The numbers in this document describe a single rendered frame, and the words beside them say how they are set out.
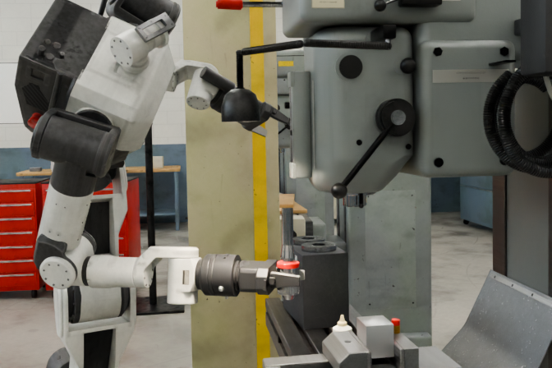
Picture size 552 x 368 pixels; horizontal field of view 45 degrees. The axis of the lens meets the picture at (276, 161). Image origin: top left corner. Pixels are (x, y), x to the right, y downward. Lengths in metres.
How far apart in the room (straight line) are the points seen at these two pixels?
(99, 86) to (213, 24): 1.67
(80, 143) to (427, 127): 0.67
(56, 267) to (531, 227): 1.00
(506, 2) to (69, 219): 0.96
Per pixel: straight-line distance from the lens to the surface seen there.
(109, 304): 1.81
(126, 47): 1.39
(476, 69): 1.32
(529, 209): 1.50
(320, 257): 1.68
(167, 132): 10.32
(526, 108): 1.50
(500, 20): 1.36
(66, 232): 1.47
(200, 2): 3.09
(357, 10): 1.25
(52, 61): 1.47
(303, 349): 1.57
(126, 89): 1.46
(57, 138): 1.37
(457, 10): 1.32
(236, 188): 3.06
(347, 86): 1.26
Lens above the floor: 1.44
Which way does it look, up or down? 3 degrees down
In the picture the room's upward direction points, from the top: 1 degrees counter-clockwise
